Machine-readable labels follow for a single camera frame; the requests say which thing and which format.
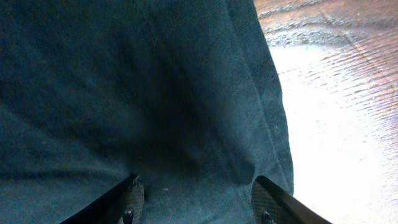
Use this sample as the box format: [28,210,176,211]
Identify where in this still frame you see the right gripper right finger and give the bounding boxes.
[252,175,331,224]

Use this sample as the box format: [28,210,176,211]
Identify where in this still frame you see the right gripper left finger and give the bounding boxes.
[61,174,144,224]

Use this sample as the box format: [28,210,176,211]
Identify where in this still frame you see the dark green t-shirt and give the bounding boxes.
[1,0,294,223]

